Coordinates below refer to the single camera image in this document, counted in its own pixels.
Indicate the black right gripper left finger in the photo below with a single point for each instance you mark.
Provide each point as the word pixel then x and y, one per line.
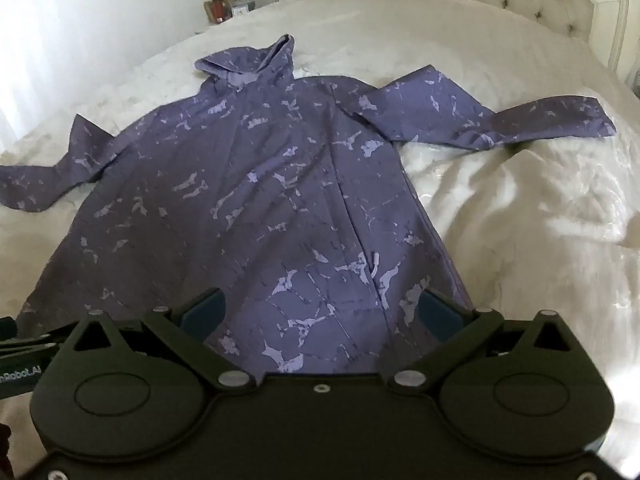
pixel 183 331

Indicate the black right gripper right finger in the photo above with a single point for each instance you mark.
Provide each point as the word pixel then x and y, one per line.
pixel 460 334

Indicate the purple patterned hooded garment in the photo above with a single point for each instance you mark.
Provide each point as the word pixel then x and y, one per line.
pixel 288 195

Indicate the white bed duvet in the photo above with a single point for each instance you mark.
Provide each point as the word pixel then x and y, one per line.
pixel 554 224

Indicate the red picture frame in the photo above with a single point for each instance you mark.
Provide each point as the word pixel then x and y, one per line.
pixel 217 11

